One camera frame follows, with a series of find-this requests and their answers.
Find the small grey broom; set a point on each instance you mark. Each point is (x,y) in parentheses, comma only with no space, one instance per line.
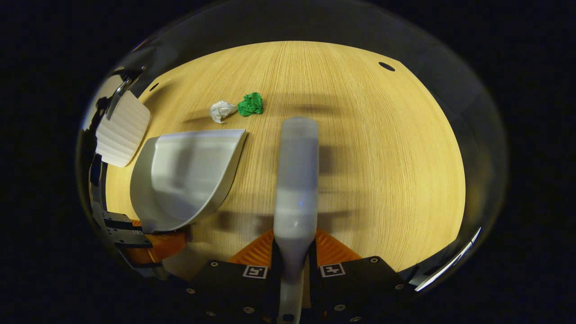
(297,180)

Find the grey dustpan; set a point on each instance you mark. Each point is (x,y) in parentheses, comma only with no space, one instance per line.
(189,175)

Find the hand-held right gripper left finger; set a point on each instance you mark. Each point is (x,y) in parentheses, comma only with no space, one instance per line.
(225,288)

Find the white paper ball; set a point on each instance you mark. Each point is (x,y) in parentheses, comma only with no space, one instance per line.
(220,110)

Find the silver metal clamp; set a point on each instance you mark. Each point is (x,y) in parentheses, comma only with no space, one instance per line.
(118,92)

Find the green paper ball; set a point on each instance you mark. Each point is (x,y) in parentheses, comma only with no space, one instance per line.
(250,104)

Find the white ribbed garbage bin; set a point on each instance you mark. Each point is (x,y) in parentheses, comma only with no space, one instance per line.
(121,130)

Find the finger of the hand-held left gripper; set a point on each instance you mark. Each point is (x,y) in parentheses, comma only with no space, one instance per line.
(157,246)
(117,219)

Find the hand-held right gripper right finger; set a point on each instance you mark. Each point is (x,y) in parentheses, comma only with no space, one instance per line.
(355,292)

